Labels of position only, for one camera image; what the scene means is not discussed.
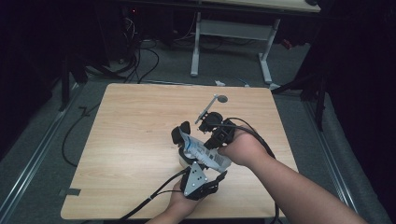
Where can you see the aluminium floor rail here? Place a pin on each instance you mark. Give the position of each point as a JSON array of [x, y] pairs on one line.
[[330, 152], [34, 158]]

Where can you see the white paper scrap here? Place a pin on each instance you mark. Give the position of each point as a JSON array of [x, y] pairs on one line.
[[219, 83]]

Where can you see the black metal stand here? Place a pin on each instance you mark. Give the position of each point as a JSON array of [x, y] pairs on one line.
[[65, 84], [311, 87]]

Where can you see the white printed stand-up pouch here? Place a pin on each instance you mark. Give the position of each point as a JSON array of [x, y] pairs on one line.
[[202, 154]]

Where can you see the square clear glass jar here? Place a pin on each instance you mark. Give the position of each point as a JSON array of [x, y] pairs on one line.
[[183, 160]]

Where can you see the person's left hand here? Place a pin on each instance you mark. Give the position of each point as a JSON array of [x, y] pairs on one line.
[[180, 203]]

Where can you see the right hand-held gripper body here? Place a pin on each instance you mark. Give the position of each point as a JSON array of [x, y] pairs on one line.
[[222, 132]]

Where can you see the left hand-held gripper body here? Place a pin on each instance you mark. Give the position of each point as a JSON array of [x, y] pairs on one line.
[[194, 182]]

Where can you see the grey tape strip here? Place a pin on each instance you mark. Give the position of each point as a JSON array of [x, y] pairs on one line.
[[71, 192]]

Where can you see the small red object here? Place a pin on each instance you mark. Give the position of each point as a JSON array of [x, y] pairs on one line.
[[287, 44]]

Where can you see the person's right hand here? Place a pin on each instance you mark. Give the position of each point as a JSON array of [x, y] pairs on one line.
[[246, 149]]

